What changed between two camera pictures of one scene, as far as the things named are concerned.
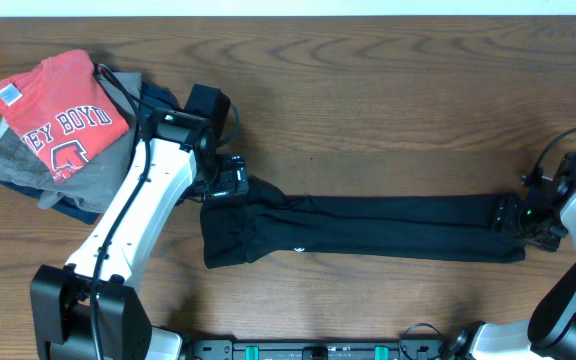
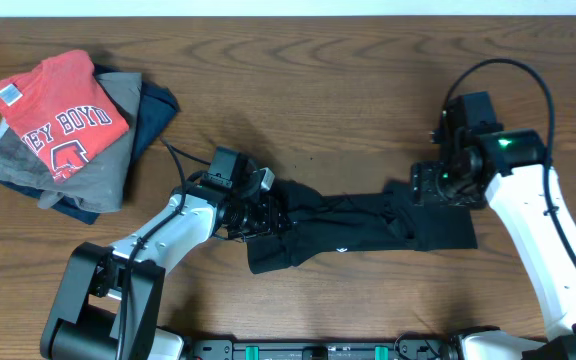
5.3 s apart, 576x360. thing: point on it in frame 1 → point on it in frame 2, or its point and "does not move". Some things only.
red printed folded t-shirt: [62, 110] does not move
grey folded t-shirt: [11, 162] does not move
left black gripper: [231, 185] → [270, 223]
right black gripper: [507, 217] → [424, 187]
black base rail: [424, 348] does not move
